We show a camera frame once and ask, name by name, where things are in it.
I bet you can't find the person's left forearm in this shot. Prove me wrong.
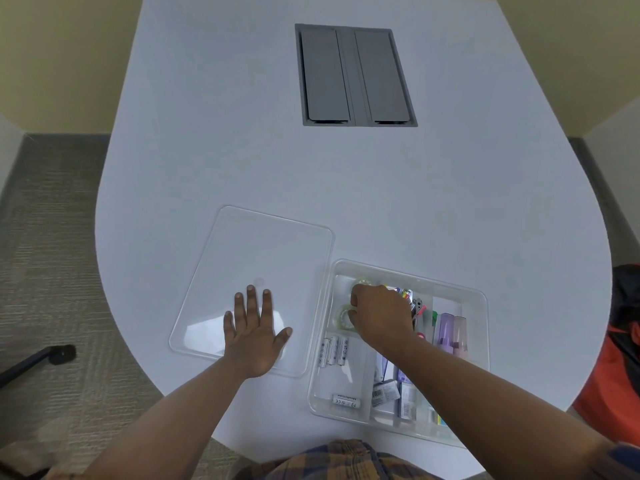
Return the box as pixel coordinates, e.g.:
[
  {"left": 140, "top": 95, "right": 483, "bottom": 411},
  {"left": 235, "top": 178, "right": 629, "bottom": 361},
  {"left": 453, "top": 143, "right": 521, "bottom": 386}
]
[{"left": 82, "top": 356, "right": 251, "bottom": 480}]

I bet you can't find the person's right hand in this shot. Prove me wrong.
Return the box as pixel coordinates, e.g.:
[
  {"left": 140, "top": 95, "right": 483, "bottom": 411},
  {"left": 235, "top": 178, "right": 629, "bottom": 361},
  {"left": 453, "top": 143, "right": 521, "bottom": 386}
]
[{"left": 348, "top": 283, "right": 417, "bottom": 347}]

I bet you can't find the clear plastic lid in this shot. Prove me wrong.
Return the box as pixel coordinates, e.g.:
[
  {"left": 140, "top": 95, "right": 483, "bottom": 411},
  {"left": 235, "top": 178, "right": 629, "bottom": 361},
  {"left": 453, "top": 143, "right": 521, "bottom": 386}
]
[{"left": 168, "top": 205, "right": 335, "bottom": 379}]

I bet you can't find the person's right forearm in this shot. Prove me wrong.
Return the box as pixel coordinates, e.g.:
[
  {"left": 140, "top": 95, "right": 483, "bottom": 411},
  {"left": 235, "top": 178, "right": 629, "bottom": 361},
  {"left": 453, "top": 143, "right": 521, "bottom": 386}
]
[{"left": 371, "top": 333, "right": 618, "bottom": 480}]

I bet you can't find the black chair leg with caster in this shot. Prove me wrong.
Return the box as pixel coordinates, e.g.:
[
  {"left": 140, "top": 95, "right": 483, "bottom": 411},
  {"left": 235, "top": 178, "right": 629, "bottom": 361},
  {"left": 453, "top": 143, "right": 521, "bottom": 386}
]
[{"left": 0, "top": 345, "right": 77, "bottom": 388}]

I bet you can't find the person's left hand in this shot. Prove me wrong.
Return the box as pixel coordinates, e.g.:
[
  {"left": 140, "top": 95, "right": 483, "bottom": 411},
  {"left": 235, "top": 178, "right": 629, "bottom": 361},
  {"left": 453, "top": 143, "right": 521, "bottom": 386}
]
[{"left": 223, "top": 285, "right": 293, "bottom": 380}]

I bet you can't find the grey table cable hatch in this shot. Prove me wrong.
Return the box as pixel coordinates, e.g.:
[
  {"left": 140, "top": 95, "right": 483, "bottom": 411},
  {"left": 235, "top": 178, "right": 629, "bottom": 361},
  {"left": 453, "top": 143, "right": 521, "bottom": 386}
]
[{"left": 294, "top": 23, "right": 419, "bottom": 128}]

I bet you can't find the purple highlighter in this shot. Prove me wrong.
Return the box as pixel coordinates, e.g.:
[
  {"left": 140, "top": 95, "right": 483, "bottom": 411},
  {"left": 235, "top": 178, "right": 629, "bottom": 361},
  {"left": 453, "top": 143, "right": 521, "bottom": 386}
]
[{"left": 433, "top": 313, "right": 455, "bottom": 352}]

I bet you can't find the bundle of coloured pens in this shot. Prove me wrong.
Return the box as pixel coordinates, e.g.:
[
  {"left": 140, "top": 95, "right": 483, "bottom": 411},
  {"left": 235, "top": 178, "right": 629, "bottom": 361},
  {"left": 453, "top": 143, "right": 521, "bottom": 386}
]
[{"left": 396, "top": 288, "right": 429, "bottom": 331}]

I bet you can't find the pink highlighter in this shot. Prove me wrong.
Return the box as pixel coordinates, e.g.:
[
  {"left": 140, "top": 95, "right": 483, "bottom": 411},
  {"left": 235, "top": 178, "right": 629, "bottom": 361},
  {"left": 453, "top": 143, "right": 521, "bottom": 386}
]
[{"left": 451, "top": 317, "right": 469, "bottom": 359}]

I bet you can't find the white labelled eraser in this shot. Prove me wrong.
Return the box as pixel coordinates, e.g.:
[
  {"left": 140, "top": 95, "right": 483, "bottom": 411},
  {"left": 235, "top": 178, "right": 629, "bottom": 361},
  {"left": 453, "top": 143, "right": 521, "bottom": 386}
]
[{"left": 399, "top": 383, "right": 419, "bottom": 422}]

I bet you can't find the clear plastic organizer tray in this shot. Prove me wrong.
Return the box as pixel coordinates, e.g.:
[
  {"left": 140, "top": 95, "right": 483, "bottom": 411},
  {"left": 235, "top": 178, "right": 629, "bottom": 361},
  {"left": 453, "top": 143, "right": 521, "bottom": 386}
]
[{"left": 307, "top": 259, "right": 490, "bottom": 449}]

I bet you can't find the small labelled packet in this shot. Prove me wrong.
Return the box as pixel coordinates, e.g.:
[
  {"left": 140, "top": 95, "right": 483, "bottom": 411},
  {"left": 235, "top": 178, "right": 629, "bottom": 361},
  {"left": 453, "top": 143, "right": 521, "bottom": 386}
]
[{"left": 371, "top": 382, "right": 401, "bottom": 408}]

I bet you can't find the plaid shirt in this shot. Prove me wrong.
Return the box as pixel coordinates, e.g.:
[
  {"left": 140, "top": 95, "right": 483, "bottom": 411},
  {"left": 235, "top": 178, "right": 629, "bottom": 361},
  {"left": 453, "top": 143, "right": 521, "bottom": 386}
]
[{"left": 234, "top": 439, "right": 442, "bottom": 480}]

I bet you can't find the orange and black bag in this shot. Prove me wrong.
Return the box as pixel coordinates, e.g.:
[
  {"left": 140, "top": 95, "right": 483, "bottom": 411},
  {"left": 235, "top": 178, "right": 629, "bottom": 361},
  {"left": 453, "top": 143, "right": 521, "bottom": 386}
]
[{"left": 572, "top": 265, "right": 640, "bottom": 446}]

